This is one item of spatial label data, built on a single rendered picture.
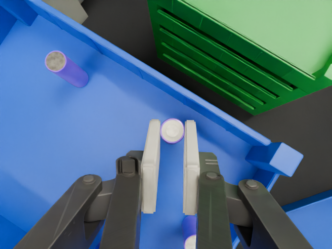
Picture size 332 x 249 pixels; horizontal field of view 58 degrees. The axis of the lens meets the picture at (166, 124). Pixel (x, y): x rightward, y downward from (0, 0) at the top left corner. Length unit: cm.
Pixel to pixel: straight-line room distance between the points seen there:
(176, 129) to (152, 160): 6
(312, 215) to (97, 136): 67
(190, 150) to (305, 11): 41
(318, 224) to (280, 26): 54
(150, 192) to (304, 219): 73
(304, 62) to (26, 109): 40
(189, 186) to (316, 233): 74
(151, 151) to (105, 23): 73
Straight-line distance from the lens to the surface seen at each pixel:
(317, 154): 87
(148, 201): 16
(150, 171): 15
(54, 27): 35
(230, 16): 51
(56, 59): 26
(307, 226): 87
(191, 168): 15
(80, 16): 86
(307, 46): 53
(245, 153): 31
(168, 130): 21
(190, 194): 16
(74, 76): 29
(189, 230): 26
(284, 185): 84
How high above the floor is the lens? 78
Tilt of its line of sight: 85 degrees down
